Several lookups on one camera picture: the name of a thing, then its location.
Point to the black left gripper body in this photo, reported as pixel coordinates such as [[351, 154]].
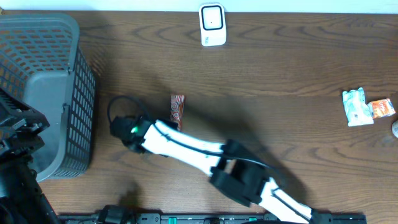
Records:
[[23, 125]]

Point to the red white snack packet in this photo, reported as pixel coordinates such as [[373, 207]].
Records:
[[176, 109]]

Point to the teal white wipes packet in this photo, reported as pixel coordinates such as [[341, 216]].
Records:
[[356, 109]]

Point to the orange Kleenex tissue pack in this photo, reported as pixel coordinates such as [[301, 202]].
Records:
[[381, 108]]

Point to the green lid white jar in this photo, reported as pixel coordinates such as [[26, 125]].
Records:
[[394, 129]]

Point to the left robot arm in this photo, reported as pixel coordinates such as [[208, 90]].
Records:
[[22, 199]]

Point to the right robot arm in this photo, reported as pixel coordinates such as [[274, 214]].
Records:
[[232, 169]]

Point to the white barcode scanner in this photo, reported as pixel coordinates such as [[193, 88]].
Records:
[[212, 25]]

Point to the grey plastic mesh basket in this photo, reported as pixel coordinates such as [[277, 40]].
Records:
[[43, 66]]

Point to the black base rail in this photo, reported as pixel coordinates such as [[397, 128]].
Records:
[[121, 215]]

